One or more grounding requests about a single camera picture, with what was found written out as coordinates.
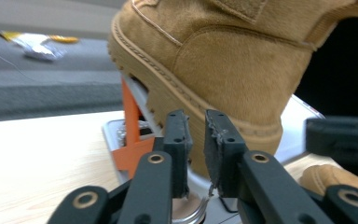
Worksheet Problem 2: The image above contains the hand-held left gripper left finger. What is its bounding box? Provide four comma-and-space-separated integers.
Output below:
117, 108, 194, 224

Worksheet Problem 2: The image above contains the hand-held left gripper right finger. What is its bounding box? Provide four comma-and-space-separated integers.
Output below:
202, 108, 334, 224

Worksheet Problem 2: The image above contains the tan suede boot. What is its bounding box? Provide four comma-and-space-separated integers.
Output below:
298, 163, 358, 201
106, 0, 358, 179

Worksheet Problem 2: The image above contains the yellow and white object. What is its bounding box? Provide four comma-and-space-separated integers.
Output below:
0, 29, 80, 62

